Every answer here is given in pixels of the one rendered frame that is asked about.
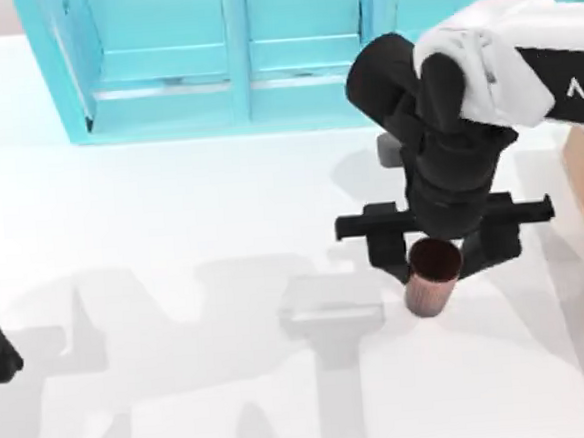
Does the pink cup with dark inside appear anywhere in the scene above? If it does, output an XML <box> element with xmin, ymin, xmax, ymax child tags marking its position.
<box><xmin>399</xmin><ymin>235</ymin><xmax>468</xmax><ymax>319</ymax></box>

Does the light blue rack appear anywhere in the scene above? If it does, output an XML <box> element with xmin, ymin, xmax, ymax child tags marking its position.
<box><xmin>12</xmin><ymin>0</ymin><xmax>584</xmax><ymax>153</ymax></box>

